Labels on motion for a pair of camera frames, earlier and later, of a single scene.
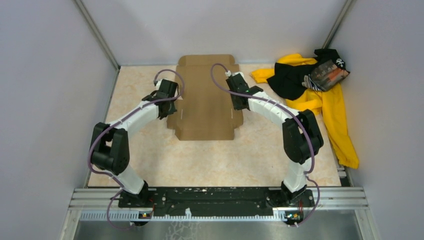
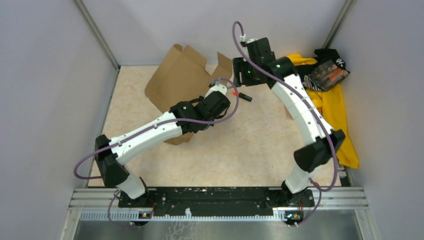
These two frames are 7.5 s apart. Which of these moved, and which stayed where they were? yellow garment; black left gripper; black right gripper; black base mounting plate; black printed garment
Moved: black left gripper; black right gripper
Stayed: yellow garment; black printed garment; black base mounting plate
